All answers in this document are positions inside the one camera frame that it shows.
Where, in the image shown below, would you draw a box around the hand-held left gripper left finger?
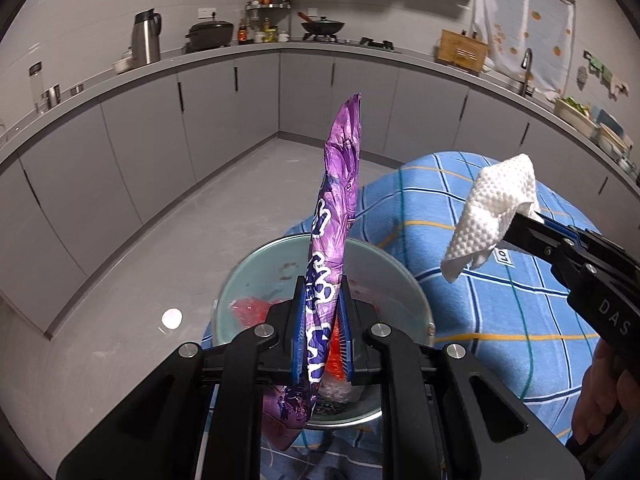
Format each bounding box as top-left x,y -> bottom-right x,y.
56,275 -> 307,480

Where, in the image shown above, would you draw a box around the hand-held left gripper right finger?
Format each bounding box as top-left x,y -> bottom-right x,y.
337,280 -> 586,480

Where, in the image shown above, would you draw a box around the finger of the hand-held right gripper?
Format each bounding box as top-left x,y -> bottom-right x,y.
532,214 -> 601,248
505,214 -> 583,281

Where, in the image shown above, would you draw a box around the red plastic bag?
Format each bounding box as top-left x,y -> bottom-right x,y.
230,297 -> 291,331

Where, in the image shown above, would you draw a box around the white paper towel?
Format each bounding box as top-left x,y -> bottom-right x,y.
441,153 -> 541,283

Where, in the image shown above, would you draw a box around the teal plastic bin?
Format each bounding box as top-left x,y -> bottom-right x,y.
214,236 -> 435,431

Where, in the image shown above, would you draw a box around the purple snack wrapper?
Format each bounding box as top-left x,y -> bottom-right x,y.
262,92 -> 363,453

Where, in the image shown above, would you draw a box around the person's right hand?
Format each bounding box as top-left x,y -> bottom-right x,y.
570,342 -> 621,443

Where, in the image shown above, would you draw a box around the blue plaid tablecloth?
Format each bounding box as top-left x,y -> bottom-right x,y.
200,150 -> 616,480

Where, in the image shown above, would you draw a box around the white pot with colander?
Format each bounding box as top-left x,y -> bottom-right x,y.
597,122 -> 633,153

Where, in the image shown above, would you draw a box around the beige plastic basin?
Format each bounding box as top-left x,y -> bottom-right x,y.
552,97 -> 598,133

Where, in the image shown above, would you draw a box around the black kitchen faucet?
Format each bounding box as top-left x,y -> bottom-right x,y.
520,49 -> 536,97

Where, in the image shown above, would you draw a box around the green hanging cloth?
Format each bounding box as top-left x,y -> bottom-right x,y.
582,51 -> 613,78

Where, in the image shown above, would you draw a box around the wooden knife block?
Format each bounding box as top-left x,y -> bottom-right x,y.
434,29 -> 488,71

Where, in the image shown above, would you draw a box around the printed window curtain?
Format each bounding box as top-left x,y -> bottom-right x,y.
472,0 -> 576,98

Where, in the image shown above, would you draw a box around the grey kitchen counter cabinets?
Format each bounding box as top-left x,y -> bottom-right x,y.
0,40 -> 640,341

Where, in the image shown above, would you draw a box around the black gas stove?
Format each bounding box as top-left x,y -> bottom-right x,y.
300,35 -> 396,52

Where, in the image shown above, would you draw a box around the black wok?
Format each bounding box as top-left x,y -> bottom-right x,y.
298,12 -> 346,36

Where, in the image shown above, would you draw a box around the black rice cooker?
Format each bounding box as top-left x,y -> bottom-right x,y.
184,20 -> 235,53

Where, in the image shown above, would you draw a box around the steel thermos jug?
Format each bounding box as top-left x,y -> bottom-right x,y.
131,9 -> 162,65

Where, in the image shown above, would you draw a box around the clear glass bottle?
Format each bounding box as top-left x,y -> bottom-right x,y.
27,62 -> 48,113

